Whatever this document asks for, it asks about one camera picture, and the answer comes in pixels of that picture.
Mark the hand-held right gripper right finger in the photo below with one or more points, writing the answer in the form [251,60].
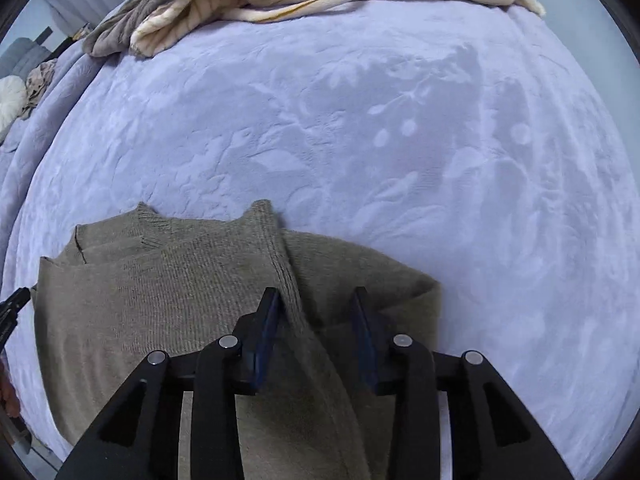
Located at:
[365,340]

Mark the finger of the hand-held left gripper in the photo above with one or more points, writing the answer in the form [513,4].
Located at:
[12,312]

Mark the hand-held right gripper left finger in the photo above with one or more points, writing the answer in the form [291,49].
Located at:
[266,340]

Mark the olive brown knit sweater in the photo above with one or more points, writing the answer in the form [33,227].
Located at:
[165,290]

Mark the person's left forearm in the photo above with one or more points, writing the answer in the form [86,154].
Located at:
[7,385]

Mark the lavender embossed blanket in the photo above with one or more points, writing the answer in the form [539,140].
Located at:
[375,150]

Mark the round cream pleated cushion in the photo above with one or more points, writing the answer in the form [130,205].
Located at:
[11,102]

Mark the small crumpled beige cloth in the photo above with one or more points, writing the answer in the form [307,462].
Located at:
[39,85]

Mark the grey quilted sofa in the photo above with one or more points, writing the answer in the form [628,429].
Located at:
[22,57]

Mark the grey brown fleece garment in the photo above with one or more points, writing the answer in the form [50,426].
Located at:
[135,15]

